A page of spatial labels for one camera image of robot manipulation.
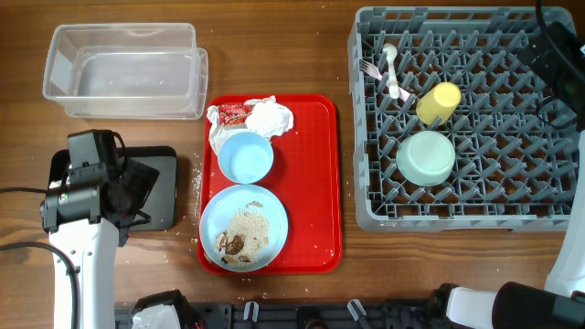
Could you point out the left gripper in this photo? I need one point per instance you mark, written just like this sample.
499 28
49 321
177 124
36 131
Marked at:
142 179

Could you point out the light blue plate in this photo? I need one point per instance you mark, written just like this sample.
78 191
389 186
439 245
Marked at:
220 210

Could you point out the light blue bowl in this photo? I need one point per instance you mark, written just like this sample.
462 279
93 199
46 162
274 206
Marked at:
245 158

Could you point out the red strawberry snack wrapper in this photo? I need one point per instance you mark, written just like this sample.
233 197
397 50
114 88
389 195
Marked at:
233 114

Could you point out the white plastic fork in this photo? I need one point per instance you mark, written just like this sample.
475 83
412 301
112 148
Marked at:
372 71

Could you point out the white plastic spoon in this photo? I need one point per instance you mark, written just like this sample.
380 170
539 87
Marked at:
393 87

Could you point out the light green bowl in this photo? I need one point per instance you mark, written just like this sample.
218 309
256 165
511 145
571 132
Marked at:
426 158

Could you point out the yellow plastic cup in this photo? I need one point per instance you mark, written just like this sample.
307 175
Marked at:
441 101

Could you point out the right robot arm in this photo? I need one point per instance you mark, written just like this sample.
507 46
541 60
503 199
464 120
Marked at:
557 57

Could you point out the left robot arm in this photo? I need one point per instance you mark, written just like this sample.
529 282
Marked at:
87 214

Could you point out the grey dishwasher rack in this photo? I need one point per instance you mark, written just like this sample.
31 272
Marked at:
516 147

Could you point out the black plastic bin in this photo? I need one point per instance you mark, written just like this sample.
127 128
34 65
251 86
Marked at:
161 203

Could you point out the clear plastic bin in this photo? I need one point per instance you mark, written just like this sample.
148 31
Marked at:
127 71

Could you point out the red serving tray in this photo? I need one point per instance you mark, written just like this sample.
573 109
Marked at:
304 177

